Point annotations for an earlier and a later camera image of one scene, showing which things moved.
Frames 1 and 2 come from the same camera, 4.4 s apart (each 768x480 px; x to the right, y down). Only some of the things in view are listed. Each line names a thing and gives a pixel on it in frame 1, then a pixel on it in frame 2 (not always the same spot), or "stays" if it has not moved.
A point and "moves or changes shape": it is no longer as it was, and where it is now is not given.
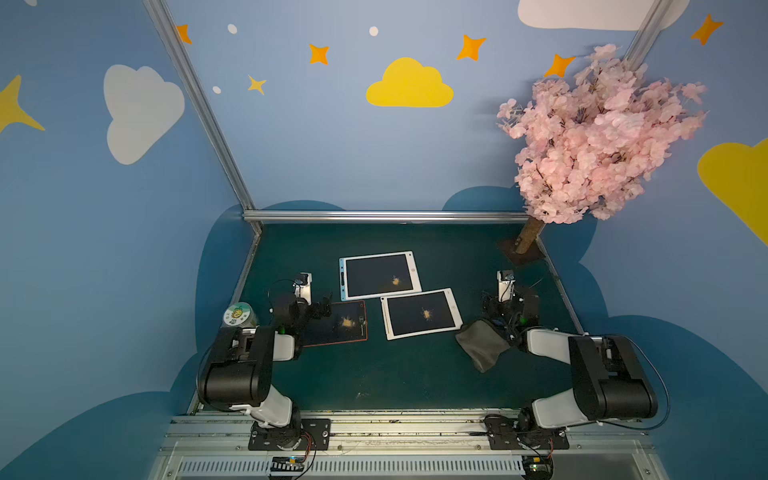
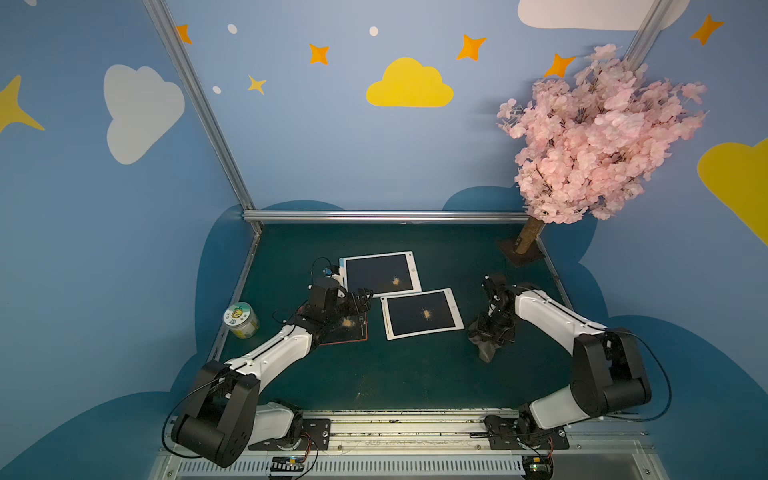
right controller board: [537, 467] stays
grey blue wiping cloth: [483, 342] moves or changes shape
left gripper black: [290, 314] to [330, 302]
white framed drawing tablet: [420, 313] stays
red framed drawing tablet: [347, 322] stays
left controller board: [287, 464] stays
